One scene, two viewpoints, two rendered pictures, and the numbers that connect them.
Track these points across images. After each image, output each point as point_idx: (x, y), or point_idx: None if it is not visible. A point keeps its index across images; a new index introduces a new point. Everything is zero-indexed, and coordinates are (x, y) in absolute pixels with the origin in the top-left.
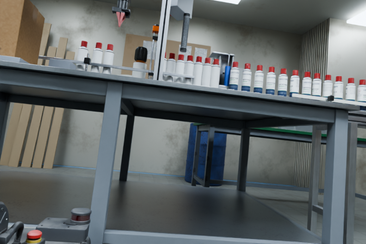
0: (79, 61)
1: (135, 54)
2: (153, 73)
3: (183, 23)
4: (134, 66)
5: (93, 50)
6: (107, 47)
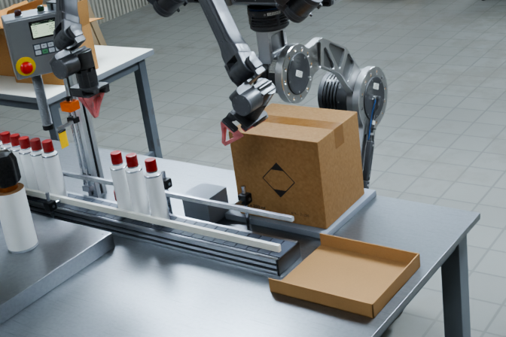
0: (167, 191)
1: (16, 170)
2: (102, 168)
3: (42, 84)
4: (25, 195)
5: (141, 169)
6: (122, 158)
